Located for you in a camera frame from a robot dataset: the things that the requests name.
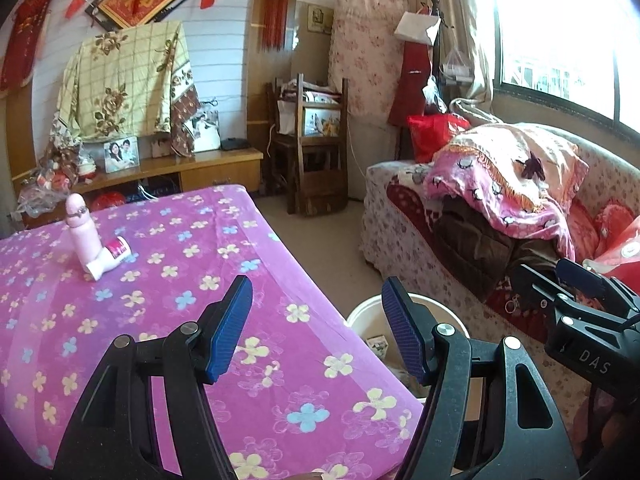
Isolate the white plastic trash bucket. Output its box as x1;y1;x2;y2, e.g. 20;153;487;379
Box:
346;292;470;403

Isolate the dark brown cushion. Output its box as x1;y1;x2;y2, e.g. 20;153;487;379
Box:
432;196;559;302

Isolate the pink cartoon blanket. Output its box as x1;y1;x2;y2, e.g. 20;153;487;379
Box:
423;124;589;260

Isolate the floral covered sofa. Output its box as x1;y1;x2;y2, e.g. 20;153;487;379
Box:
359;121;640;441

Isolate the pink floral tablecloth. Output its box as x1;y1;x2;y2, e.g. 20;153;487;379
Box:
1;185;421;479

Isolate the red plastic bag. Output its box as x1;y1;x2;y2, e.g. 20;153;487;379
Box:
407;113;471;164

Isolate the white bottle red label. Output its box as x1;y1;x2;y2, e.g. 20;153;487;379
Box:
87;236;131;281

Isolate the pink water bottle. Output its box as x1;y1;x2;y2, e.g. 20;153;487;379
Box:
65;193;102;268

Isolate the beige curtain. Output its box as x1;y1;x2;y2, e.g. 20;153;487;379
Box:
416;0;501;126

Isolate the red hanging garment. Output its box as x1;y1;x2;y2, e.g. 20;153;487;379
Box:
387;41;432;127

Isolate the wooden TV cabinet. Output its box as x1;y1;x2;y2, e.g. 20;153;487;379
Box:
12;146;265;231

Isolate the wooden chair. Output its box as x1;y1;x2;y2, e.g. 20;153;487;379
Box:
266;74;349;217

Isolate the framed couple photo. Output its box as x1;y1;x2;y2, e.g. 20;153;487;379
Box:
103;136;140;174

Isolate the pink floral upright mattress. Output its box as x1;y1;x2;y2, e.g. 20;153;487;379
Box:
328;0;410;200

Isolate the yellow floral cloth cover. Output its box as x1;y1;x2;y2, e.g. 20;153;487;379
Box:
50;21;200;157

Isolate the red chinese knot ornament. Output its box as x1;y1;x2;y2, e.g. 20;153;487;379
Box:
257;0;317;51

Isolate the window with dark frame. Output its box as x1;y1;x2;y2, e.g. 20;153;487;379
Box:
494;0;639;131

